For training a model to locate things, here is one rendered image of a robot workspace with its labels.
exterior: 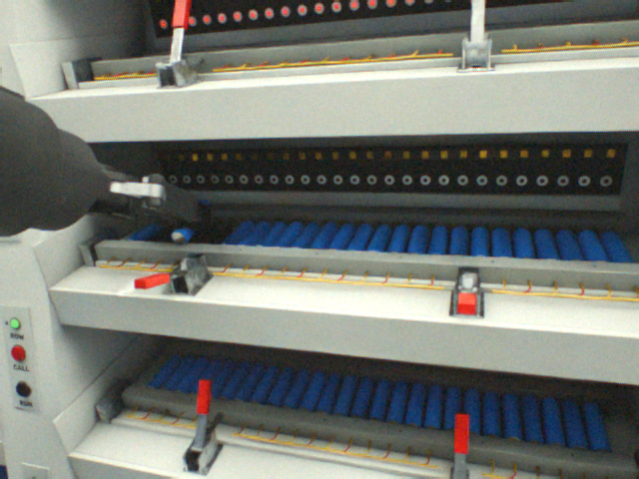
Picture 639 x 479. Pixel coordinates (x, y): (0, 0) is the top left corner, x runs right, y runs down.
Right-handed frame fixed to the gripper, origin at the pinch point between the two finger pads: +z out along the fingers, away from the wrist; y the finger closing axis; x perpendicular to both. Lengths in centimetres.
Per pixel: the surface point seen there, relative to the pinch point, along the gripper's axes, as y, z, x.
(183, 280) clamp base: -2.3, -2.2, 7.0
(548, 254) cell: -36.7, 2.4, 2.7
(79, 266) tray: 12.6, 0.0, 6.2
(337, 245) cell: -16.8, 2.7, 2.5
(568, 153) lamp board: -39.2, 7.9, -8.3
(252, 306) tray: -10.8, -4.1, 8.9
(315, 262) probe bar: -15.4, -0.3, 4.5
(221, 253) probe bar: -5.3, -0.4, 4.1
